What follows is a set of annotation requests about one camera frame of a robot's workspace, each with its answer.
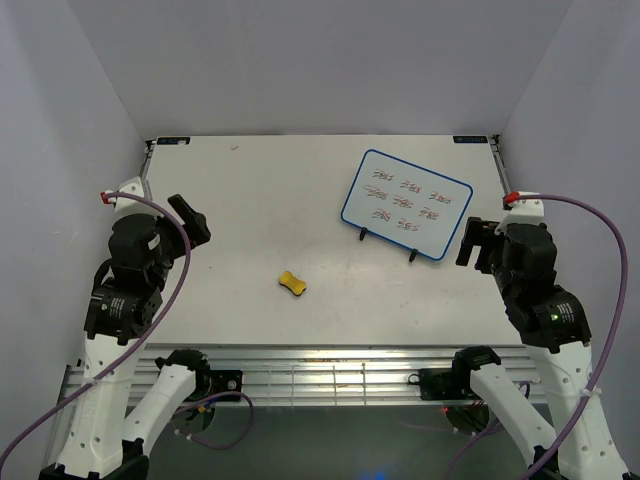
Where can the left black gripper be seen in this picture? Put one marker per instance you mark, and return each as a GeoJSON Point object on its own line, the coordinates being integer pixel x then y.
{"type": "Point", "coordinates": [195, 225]}

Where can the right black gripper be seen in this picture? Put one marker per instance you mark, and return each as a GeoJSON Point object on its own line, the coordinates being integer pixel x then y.
{"type": "Point", "coordinates": [480, 232]}

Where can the blue framed whiteboard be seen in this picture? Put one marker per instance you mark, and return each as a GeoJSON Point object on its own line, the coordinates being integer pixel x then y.
{"type": "Point", "coordinates": [406, 204]}

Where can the yellow whiteboard eraser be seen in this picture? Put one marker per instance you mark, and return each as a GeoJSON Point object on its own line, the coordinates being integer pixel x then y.
{"type": "Point", "coordinates": [288, 280]}

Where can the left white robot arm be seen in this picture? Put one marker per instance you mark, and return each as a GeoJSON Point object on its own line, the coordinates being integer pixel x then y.
{"type": "Point", "coordinates": [107, 440]}

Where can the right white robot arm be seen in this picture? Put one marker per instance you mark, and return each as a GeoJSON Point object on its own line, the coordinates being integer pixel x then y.
{"type": "Point", "coordinates": [575, 443]}

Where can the left blue table label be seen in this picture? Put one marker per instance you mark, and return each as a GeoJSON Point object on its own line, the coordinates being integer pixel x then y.
{"type": "Point", "coordinates": [173, 141]}

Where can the blue table label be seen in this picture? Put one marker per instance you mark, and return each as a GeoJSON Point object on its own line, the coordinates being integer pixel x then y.
{"type": "Point", "coordinates": [470, 139]}
{"type": "Point", "coordinates": [173, 141]}

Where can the right blue table label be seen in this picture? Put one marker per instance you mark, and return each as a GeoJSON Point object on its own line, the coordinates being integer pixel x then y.
{"type": "Point", "coordinates": [470, 139]}

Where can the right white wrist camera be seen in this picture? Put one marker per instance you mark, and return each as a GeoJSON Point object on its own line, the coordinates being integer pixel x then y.
{"type": "Point", "coordinates": [521, 208]}

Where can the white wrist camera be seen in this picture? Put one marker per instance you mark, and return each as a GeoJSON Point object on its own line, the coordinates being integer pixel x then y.
{"type": "Point", "coordinates": [125, 206]}
{"type": "Point", "coordinates": [521, 208]}

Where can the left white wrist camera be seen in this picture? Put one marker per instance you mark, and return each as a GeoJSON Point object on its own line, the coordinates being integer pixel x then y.
{"type": "Point", "coordinates": [125, 206]}

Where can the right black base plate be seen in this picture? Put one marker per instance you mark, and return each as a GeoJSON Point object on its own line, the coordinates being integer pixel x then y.
{"type": "Point", "coordinates": [436, 384]}

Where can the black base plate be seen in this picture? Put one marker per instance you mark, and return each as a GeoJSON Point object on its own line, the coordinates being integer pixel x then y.
{"type": "Point", "coordinates": [225, 384]}
{"type": "Point", "coordinates": [436, 384]}

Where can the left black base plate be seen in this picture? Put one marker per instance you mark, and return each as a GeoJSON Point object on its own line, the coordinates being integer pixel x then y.
{"type": "Point", "coordinates": [225, 384]}

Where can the aluminium rail frame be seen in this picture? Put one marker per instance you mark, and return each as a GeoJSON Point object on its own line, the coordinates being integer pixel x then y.
{"type": "Point", "coordinates": [332, 376]}

